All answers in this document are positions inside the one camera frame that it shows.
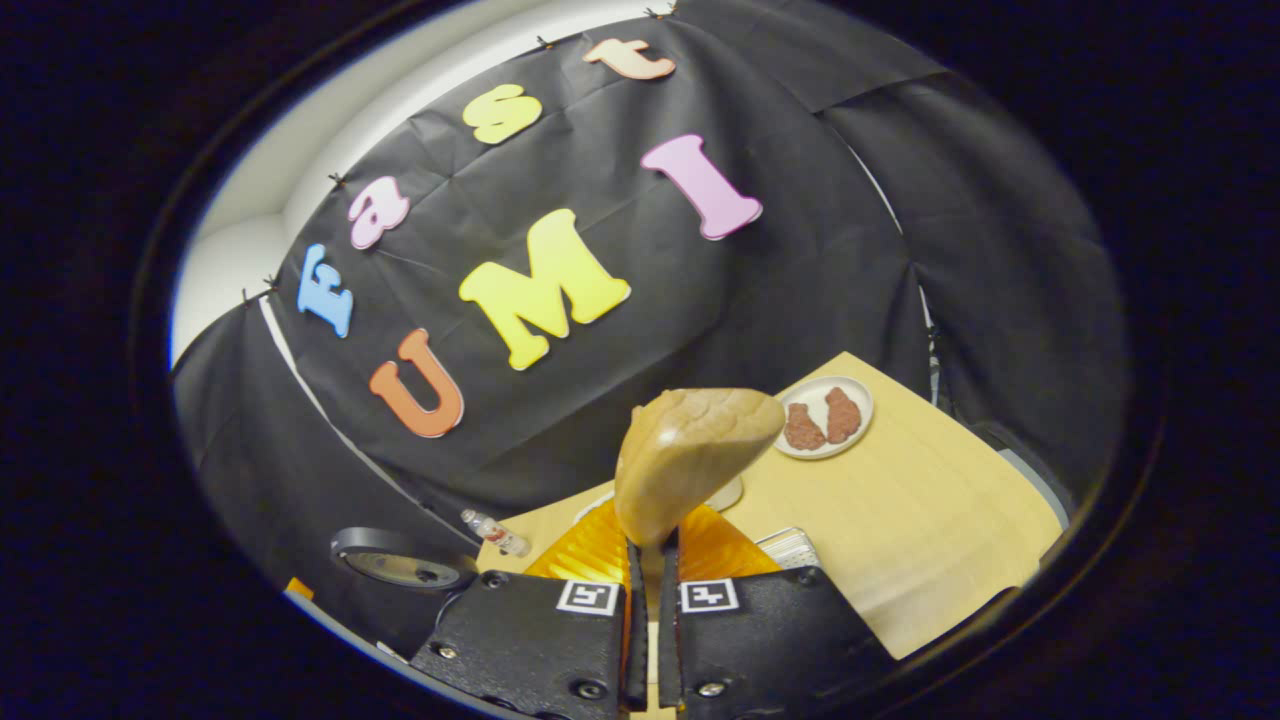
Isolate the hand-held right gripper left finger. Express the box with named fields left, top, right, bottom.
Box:
left=410, top=500, right=647, bottom=716

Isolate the small white plate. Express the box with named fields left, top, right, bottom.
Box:
left=772, top=376, right=875, bottom=461

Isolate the metal wire chopstick holder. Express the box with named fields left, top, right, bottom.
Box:
left=755, top=527, right=821, bottom=571

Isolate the wooden spoon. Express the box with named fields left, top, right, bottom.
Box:
left=613, top=388, right=787, bottom=641

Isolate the dark rice cooker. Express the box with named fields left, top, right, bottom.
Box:
left=330, top=527, right=481, bottom=601

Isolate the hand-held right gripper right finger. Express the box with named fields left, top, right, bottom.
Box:
left=655, top=503, right=898, bottom=713

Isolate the small red label bottle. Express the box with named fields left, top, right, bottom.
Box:
left=460, top=508, right=533, bottom=558

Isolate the brown meat piece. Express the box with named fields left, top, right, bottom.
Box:
left=824, top=387, right=863, bottom=445
left=783, top=403, right=827, bottom=452

